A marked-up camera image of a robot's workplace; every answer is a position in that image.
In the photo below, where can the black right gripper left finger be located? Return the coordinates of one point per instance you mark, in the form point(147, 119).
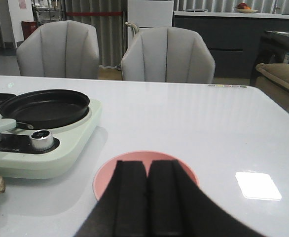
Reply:
point(122, 209)

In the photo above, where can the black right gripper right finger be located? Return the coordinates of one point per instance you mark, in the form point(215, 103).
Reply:
point(178, 208)

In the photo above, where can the pink bowl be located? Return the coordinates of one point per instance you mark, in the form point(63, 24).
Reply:
point(105, 172)

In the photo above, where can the mint green breakfast maker base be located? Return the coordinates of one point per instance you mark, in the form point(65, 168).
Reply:
point(19, 160)

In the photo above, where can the right silver control knob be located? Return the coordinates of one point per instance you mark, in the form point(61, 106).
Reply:
point(41, 140)

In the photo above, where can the black round frying pan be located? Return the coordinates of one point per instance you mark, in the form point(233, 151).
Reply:
point(43, 109)

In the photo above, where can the right grey upholstered chair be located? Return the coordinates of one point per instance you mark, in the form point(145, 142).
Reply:
point(168, 54)

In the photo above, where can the grey upholstered chair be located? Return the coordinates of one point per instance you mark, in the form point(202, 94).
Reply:
point(63, 49)
point(168, 54)

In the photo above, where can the brown sofa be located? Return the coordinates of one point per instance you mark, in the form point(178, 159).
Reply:
point(273, 80)

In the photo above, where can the left grey upholstered chair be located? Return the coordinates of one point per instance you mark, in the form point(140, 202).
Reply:
point(63, 49)

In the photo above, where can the dark grey counter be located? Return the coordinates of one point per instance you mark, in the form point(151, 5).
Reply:
point(232, 38)

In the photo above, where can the black side table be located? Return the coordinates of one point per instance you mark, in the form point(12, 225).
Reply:
point(273, 48)

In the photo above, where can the white cabinet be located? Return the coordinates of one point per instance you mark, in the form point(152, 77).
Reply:
point(150, 13)

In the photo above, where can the red bin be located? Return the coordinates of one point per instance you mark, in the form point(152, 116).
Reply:
point(28, 27)

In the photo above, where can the fruit plate on counter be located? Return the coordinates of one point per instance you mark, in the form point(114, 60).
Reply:
point(244, 8)

